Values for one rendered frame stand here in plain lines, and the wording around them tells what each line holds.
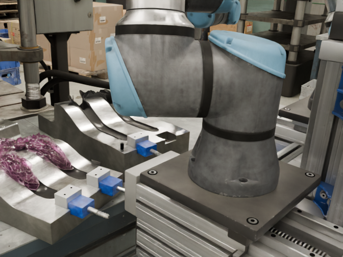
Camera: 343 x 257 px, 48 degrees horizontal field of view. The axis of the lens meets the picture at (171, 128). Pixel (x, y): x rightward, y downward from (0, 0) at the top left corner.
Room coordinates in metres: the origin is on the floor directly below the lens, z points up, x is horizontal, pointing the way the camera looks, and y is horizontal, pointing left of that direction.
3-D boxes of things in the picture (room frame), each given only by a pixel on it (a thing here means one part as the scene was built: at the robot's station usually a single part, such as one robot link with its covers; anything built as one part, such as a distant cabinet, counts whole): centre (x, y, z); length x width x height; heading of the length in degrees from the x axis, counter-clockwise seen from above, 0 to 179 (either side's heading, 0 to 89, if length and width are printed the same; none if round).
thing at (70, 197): (0.73, 0.18, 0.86); 0.13 x 0.05 x 0.05; 63
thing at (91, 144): (1.21, 0.21, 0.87); 0.50 x 0.26 x 0.14; 45
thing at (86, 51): (5.36, 1.37, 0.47); 1.22 x 0.80 x 0.94; 57
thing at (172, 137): (1.09, 0.02, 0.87); 0.05 x 0.05 x 0.04; 45
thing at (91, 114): (1.20, 0.21, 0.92); 0.35 x 0.16 x 0.09; 45
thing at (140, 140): (0.98, 0.06, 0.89); 0.13 x 0.05 x 0.05; 45
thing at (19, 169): (0.90, 0.40, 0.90); 0.26 x 0.18 x 0.08; 63
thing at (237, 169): (0.58, -0.11, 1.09); 0.15 x 0.15 x 0.10
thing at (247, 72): (0.58, -0.10, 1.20); 0.13 x 0.12 x 0.14; 97
